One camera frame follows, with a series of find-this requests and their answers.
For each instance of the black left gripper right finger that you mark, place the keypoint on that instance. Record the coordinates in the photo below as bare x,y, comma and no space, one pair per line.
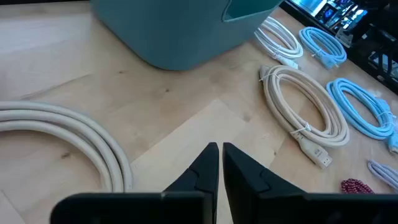
242,180

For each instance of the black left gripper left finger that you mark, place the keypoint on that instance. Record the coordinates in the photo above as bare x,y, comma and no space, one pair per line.
202,180

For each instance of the teal plastic bin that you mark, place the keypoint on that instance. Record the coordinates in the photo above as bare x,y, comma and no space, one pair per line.
174,31

